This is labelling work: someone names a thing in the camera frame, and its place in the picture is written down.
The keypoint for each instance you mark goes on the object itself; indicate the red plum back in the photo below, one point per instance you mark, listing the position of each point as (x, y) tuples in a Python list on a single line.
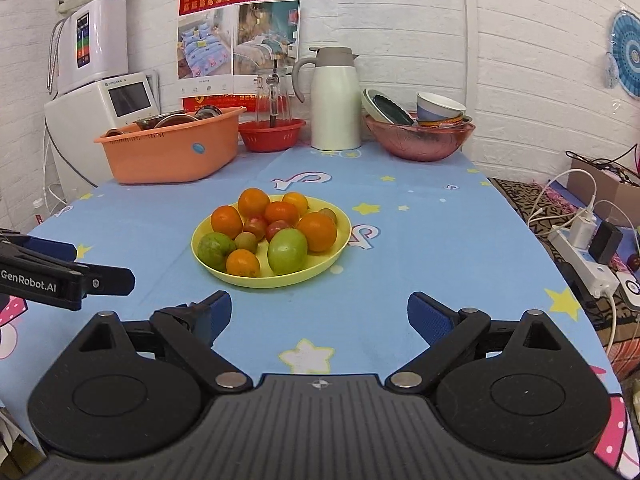
[(257, 226)]

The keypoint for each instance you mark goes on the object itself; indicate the white countertop appliance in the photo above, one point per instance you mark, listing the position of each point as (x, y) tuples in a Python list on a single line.
[(74, 122)]

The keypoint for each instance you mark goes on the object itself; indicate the small orange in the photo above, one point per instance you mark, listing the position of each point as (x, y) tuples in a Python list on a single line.
[(298, 200), (241, 262)]

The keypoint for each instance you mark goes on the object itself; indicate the red plum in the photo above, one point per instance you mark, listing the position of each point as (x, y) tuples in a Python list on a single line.
[(257, 226), (274, 228)]

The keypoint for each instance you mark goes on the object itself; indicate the orange plastic basket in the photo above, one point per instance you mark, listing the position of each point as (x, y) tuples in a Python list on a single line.
[(173, 154)]

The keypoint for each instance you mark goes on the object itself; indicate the cardboard box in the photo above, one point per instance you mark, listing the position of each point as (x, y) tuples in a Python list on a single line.
[(614, 198)]

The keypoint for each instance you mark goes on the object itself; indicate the red fu wall calendar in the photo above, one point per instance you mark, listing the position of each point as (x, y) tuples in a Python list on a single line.
[(226, 48)]

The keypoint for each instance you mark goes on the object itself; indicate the red plastic basket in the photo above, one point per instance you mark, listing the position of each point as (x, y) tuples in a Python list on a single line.
[(259, 137)]

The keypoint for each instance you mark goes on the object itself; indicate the white water purifier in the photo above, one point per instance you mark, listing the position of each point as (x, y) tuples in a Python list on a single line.
[(93, 45)]

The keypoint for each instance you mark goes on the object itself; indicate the yellow plastic plate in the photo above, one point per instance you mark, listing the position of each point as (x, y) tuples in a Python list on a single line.
[(314, 264)]

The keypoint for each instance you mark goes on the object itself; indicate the white thermos jug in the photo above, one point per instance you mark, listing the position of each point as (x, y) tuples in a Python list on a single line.
[(335, 97)]

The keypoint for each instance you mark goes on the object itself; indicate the green white plate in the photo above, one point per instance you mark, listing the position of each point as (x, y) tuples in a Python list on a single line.
[(383, 109)]

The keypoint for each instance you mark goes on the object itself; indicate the large orange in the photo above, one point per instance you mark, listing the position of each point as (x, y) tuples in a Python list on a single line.
[(252, 203)]

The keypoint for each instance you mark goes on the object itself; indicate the blue patterned tablecloth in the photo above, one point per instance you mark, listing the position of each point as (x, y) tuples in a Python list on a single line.
[(539, 401)]

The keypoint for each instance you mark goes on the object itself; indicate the blue round wall decoration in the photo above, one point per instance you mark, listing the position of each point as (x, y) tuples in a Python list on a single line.
[(622, 59)]

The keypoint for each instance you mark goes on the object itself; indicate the red plum front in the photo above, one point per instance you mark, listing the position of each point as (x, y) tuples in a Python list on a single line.
[(274, 228)]

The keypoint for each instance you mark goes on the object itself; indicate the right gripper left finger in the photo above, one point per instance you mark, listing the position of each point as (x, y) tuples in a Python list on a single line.
[(187, 334)]

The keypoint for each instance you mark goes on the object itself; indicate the dark orange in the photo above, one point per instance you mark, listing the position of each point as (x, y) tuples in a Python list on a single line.
[(226, 220)]

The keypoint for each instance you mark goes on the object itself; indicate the pink glass bowl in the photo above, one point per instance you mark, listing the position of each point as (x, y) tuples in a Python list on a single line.
[(420, 143)]

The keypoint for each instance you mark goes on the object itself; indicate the white blue ceramic bowl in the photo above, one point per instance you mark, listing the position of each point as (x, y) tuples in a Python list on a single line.
[(431, 107)]

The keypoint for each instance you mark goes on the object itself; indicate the brown kiwi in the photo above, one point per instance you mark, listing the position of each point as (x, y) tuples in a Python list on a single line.
[(329, 213), (247, 241)]

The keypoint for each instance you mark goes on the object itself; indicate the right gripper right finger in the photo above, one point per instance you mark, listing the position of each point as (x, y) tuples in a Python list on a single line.
[(452, 339)]

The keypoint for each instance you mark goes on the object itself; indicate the white power strip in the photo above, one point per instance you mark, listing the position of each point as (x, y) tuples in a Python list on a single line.
[(571, 241)]

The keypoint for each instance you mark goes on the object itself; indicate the orange with stem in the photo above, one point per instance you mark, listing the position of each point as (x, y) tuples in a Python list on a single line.
[(320, 231)]

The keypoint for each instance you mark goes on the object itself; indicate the glass pitcher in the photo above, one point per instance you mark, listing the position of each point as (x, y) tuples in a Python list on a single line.
[(272, 97)]

